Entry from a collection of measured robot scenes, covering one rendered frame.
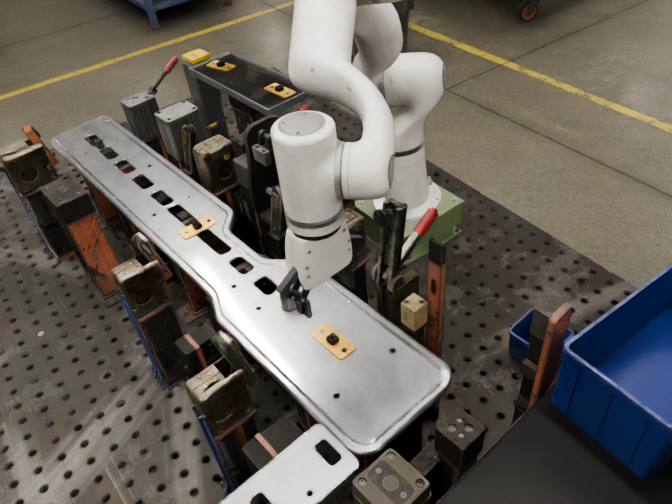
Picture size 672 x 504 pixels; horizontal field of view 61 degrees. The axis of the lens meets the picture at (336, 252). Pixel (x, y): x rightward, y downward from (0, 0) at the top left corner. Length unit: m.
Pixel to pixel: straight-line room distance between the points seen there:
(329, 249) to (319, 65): 0.26
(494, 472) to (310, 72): 0.60
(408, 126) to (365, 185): 0.71
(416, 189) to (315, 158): 0.85
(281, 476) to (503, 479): 0.31
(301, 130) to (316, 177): 0.06
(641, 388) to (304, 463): 0.52
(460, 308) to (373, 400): 0.59
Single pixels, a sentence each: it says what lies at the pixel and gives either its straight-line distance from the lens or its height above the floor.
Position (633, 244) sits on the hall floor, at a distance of 2.88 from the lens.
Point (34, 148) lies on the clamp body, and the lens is 1.74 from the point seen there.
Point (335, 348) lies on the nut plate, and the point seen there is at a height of 1.00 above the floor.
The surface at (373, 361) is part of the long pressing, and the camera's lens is 1.00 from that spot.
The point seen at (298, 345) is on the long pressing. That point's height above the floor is 1.00.
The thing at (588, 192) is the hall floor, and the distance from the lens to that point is 3.14.
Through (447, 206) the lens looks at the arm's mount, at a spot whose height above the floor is 0.82.
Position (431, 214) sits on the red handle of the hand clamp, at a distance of 1.05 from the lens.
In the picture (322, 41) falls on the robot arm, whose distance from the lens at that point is 0.82.
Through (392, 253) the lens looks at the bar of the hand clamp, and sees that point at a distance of 0.99.
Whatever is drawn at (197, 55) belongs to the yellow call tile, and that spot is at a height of 1.16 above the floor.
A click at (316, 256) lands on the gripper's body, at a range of 0.84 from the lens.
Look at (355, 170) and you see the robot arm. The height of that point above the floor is 1.39.
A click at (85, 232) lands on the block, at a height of 0.93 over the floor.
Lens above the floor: 1.80
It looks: 42 degrees down
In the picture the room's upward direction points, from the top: 7 degrees counter-clockwise
